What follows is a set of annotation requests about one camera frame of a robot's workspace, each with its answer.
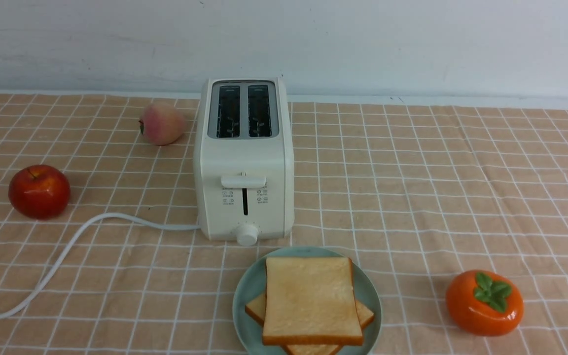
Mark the toast slice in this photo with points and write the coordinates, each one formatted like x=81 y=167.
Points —
x=324 y=281
x=300 y=331

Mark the white two-slot toaster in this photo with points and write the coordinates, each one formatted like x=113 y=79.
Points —
x=243 y=160

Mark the pink peach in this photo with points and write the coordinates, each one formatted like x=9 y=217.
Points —
x=161 y=124

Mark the orange checkered tablecloth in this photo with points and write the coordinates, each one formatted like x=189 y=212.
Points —
x=415 y=195

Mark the light blue round plate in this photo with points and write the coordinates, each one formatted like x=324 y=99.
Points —
x=252 y=287

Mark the orange persimmon with green leaf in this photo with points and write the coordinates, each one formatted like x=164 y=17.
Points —
x=484 y=303

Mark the red apple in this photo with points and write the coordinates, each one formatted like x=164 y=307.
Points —
x=39 y=192

